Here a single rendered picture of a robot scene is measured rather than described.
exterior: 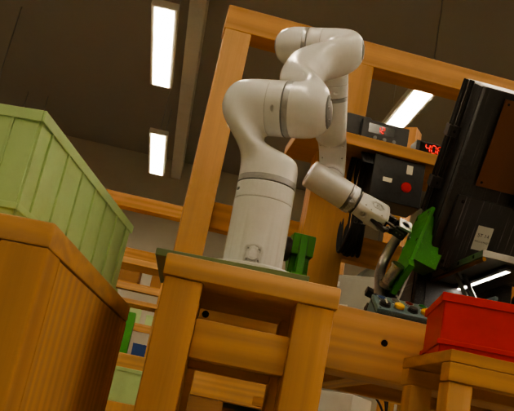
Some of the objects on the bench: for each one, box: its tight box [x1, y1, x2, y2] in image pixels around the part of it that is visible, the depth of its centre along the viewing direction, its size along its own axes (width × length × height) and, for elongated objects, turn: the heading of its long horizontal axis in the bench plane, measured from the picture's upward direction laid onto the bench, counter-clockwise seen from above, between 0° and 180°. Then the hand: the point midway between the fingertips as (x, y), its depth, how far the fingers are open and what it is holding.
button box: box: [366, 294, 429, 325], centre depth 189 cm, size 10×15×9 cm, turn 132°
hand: (399, 230), depth 228 cm, fingers closed on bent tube, 3 cm apart
